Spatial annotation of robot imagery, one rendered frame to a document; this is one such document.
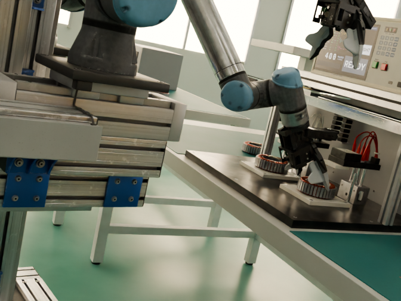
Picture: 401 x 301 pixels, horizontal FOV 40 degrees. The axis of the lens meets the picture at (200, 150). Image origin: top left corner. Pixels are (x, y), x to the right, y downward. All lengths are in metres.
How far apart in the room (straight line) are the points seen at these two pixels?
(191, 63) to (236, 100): 5.26
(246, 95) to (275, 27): 5.78
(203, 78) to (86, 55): 5.56
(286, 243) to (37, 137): 0.63
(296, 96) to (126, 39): 0.51
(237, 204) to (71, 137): 0.62
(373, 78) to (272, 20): 5.40
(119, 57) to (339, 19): 0.51
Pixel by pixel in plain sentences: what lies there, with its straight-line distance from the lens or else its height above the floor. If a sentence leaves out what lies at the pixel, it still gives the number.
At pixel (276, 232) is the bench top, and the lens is 1.36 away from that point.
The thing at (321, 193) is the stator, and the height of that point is 0.80.
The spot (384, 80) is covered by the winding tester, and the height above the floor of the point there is 1.14.
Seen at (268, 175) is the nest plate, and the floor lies 0.78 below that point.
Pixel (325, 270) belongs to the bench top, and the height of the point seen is 0.73.
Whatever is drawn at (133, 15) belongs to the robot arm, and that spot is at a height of 1.16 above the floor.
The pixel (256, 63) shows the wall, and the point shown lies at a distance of 7.02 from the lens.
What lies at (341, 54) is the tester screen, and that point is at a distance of 1.85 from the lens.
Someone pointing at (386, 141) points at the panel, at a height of 0.96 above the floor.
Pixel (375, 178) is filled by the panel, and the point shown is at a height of 0.84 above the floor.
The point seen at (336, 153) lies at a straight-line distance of 1.67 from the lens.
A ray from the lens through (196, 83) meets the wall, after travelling 6.66.
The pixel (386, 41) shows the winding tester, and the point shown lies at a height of 1.25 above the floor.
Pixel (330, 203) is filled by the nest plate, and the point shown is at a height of 0.78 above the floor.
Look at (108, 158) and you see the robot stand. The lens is 1.22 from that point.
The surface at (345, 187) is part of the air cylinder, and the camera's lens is 1.74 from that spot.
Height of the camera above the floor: 1.14
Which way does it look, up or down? 11 degrees down
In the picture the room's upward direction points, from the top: 13 degrees clockwise
